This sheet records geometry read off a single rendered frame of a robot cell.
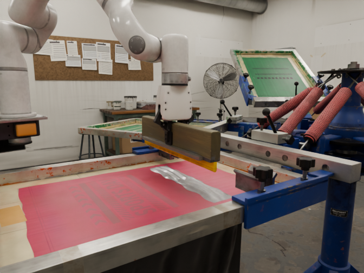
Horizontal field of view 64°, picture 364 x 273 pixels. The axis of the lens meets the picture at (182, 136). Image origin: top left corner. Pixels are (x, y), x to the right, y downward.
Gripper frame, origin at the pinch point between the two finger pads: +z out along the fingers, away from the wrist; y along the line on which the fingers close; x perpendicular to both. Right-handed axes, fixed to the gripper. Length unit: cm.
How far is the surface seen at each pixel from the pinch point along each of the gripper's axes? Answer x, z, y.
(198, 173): -3.8, 13.9, -11.9
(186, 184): 4.5, 13.3, -1.3
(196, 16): -381, -137, -279
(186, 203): 14.9, 13.8, 5.5
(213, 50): -381, -81, -321
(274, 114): -23, -1, -72
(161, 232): 29.6, 10.4, 20.6
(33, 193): -13.5, 14.4, 36.5
